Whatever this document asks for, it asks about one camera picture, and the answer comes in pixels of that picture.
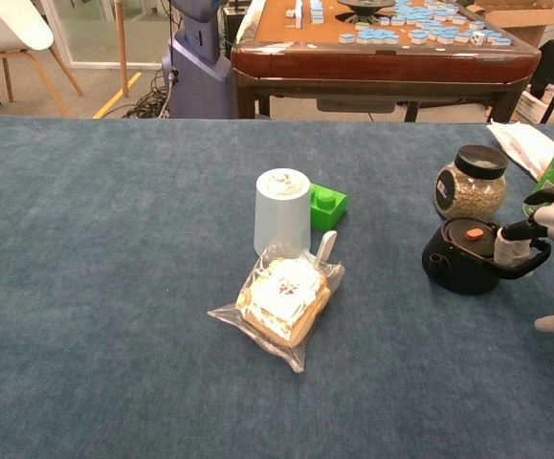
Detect black teapot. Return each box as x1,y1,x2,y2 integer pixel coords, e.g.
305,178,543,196
421,216,553,296

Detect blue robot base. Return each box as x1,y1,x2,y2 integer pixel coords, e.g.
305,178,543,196
161,0,233,120

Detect white paper bag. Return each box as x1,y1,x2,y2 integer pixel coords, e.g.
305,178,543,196
485,120,554,182

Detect glass grain jar black lid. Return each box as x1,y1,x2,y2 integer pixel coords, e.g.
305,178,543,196
432,144,508,222

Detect cardboard box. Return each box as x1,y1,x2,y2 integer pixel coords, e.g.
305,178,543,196
467,0,554,49

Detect green toy brick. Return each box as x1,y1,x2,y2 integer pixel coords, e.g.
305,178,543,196
308,183,349,231

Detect brown mahjong table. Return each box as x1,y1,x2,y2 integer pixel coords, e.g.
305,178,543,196
231,0,543,123

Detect light blue mug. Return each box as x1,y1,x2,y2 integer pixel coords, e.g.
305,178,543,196
253,167,339,265

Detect black mahjong centre disc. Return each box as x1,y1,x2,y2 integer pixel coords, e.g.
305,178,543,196
336,0,396,24

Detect bagged sliced bread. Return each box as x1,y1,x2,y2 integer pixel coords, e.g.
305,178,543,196
207,242,345,374

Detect wooden pole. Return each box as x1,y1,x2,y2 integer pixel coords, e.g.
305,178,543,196
115,0,130,98

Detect blue felt tablecloth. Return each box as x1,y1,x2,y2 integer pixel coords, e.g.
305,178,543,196
0,117,554,459

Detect white chair wooden legs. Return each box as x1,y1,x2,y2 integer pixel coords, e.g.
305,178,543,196
0,0,85,117

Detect black cable bundle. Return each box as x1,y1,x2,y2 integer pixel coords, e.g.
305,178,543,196
121,71,172,120

